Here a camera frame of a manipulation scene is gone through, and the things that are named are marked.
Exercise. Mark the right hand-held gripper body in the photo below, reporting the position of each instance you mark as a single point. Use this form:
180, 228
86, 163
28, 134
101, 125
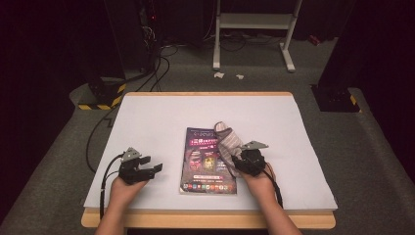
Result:
253, 161

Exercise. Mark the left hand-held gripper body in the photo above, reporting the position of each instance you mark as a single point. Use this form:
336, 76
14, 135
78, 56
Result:
130, 171

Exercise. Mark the striped grey cloth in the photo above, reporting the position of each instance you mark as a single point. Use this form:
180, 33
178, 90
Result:
228, 140

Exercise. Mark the glossy magazine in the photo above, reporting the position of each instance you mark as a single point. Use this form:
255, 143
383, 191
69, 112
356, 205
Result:
202, 163

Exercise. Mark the person's left hand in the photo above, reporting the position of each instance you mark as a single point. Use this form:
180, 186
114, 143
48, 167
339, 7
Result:
125, 196

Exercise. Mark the person's right hand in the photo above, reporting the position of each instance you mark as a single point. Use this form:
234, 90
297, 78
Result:
259, 187

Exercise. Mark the white paper table cover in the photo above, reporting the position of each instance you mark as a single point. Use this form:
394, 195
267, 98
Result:
156, 117

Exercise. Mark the wooden table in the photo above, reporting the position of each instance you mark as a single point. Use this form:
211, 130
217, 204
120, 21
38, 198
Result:
208, 220

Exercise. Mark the black yellow striped base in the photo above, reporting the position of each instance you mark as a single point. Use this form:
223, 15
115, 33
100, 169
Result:
336, 99
104, 94

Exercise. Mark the white paper scrap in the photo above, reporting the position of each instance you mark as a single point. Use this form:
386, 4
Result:
219, 75
240, 77

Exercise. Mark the black equipment rack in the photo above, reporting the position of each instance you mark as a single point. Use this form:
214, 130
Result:
133, 32

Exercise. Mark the small red object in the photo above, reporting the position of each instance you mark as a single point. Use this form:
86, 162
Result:
314, 40

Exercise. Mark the white metal stand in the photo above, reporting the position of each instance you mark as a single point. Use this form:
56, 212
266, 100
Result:
254, 20

